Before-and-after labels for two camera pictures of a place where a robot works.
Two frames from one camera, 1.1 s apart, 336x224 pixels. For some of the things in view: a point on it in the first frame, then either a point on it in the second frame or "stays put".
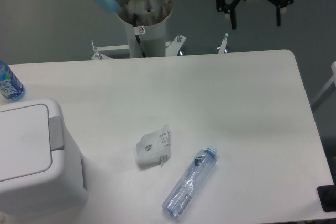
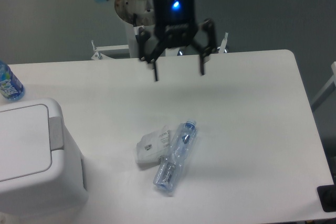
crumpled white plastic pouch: [155, 147] stays put
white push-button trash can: [42, 170] stays put
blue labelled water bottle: [11, 87] stays put
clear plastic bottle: [194, 176] to [169, 169]
